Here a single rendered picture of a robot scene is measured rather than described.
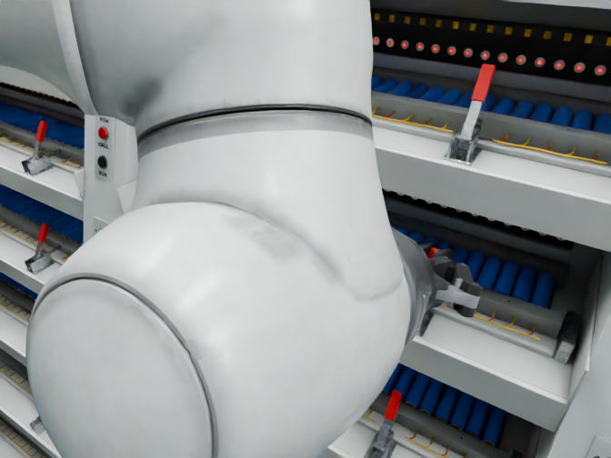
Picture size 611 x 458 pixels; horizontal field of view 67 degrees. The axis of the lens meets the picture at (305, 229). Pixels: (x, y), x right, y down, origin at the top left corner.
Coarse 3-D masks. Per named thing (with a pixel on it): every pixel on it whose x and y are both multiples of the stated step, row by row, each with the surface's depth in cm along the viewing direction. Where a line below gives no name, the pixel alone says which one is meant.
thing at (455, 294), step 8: (456, 280) 35; (448, 288) 34; (456, 288) 35; (440, 296) 34; (448, 296) 34; (456, 296) 34; (464, 296) 34; (472, 296) 34; (448, 304) 36; (464, 304) 34; (472, 304) 34
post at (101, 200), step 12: (120, 132) 65; (132, 132) 65; (120, 144) 66; (132, 144) 66; (120, 156) 66; (132, 156) 66; (120, 168) 67; (132, 168) 67; (84, 180) 71; (96, 180) 70; (120, 180) 67; (132, 180) 68; (84, 192) 72; (96, 192) 71; (108, 192) 69; (84, 204) 73; (96, 204) 71; (108, 204) 70; (120, 204) 68; (84, 216) 73; (96, 216) 72; (108, 216) 70; (84, 228) 74; (84, 240) 75
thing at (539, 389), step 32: (128, 192) 67; (448, 224) 62; (480, 224) 60; (576, 288) 56; (448, 320) 51; (480, 320) 51; (576, 320) 48; (416, 352) 50; (448, 352) 48; (480, 352) 48; (512, 352) 48; (576, 352) 47; (448, 384) 50; (480, 384) 47; (512, 384) 45; (544, 384) 44; (576, 384) 41; (544, 416) 45
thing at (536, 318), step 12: (480, 300) 51; (492, 300) 51; (504, 300) 51; (516, 300) 51; (492, 312) 51; (504, 312) 51; (516, 312) 50; (528, 312) 49; (540, 312) 49; (552, 312) 49; (528, 324) 50; (540, 324) 49; (552, 324) 48; (528, 336) 48; (552, 336) 49
